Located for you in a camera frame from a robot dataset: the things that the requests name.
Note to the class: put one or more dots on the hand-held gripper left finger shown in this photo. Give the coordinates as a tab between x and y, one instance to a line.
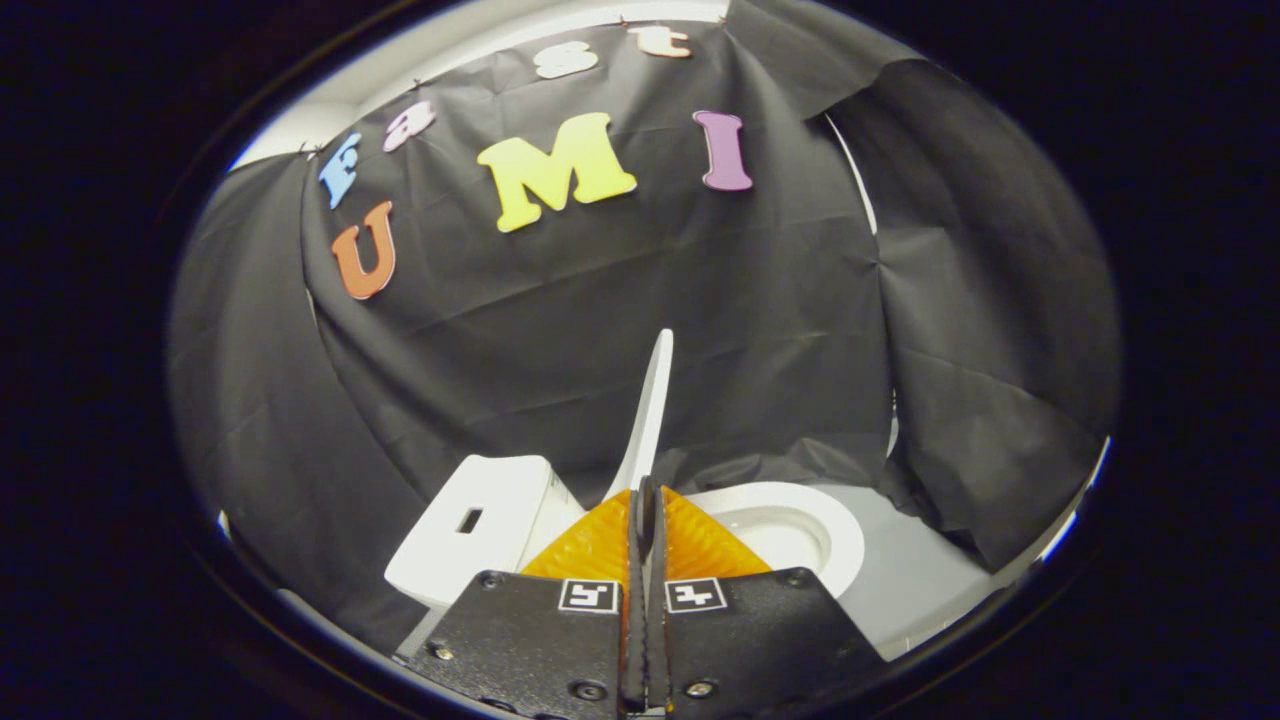
530	640

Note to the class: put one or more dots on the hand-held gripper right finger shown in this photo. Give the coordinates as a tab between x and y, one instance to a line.
770	640

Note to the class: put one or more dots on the white toilet lid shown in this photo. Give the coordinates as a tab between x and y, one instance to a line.
650	420

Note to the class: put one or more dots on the white ceramic toilet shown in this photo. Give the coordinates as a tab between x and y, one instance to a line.
440	560

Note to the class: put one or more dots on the white toilet seat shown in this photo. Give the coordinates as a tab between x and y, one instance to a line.
842	540

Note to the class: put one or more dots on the black backdrop cloth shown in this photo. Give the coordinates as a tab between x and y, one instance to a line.
600	300

